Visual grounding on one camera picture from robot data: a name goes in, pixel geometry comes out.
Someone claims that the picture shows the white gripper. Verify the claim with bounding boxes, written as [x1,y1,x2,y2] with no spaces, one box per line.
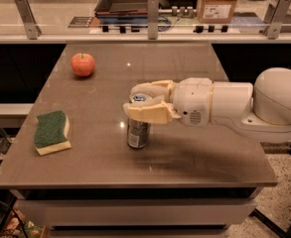
[123,77,213,127]

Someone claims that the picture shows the silver redbull can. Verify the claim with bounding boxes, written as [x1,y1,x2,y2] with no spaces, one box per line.
[126,92,154,150]

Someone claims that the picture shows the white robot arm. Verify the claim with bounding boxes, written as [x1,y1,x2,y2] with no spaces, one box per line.
[123,67,291,143]

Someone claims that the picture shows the red apple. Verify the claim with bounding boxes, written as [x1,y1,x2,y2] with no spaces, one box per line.
[71,53,95,77]

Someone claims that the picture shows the dark open tray box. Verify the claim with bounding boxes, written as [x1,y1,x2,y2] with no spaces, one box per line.
[94,0,148,16]

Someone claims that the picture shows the cardboard box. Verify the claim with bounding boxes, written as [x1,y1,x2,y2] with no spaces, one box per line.
[197,0,237,23]

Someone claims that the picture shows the green yellow sponge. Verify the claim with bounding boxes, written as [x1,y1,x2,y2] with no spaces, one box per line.
[34,111,72,156]

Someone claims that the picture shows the grey drawer cabinet under table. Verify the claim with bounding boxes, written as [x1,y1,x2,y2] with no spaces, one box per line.
[10,187,263,238]

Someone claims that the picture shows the snack bags on floor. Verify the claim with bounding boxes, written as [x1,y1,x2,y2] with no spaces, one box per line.
[0,209,49,238]

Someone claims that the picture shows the middle metal railing bracket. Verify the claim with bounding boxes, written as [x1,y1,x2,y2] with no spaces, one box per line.
[147,0,159,40]

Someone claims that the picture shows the metal railing bracket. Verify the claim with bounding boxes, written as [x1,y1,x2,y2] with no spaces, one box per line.
[263,0,291,40]
[14,0,42,40]
[147,0,159,40]

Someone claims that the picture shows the left metal railing bracket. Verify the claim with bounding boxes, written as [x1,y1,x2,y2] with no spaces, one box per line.
[14,0,42,40]

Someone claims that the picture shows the right metal railing bracket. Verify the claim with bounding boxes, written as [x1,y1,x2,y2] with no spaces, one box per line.
[263,0,291,40]

